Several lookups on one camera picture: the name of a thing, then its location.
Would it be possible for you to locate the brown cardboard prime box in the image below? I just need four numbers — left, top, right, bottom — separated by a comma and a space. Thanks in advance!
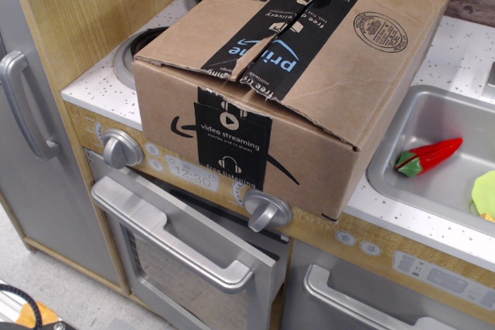
132, 0, 449, 220

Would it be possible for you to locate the silver toy sink basin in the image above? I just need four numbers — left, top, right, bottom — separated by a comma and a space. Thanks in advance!
367, 85, 494, 236

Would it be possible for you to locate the red toy chili pepper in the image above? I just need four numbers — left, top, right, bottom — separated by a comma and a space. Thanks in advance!
394, 138, 463, 178

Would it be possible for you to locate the left silver oven knob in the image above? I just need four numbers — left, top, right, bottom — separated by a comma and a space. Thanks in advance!
103, 128, 144, 169

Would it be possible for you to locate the silver oven knob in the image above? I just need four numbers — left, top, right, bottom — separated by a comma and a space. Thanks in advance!
244, 189, 292, 232
103, 128, 144, 169

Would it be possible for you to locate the right silver oven knob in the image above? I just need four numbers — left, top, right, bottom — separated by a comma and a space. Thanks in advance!
244, 189, 292, 232

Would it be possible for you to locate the green toy lettuce leaf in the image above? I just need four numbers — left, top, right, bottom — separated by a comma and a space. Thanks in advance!
471, 171, 494, 218

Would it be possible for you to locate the yellow toy food piece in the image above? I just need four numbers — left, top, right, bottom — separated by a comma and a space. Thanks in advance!
480, 213, 495, 223

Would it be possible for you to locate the grey toy fridge door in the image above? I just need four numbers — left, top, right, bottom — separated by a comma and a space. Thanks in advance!
1, 0, 123, 289

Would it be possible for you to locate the grey toy oven door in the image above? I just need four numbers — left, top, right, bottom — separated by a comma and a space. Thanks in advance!
92, 176, 290, 329

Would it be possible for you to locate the grey toy dishwasher door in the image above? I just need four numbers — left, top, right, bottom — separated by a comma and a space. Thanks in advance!
281, 240, 494, 329

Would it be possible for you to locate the black cable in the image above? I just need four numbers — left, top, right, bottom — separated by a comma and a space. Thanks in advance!
0, 284, 43, 328

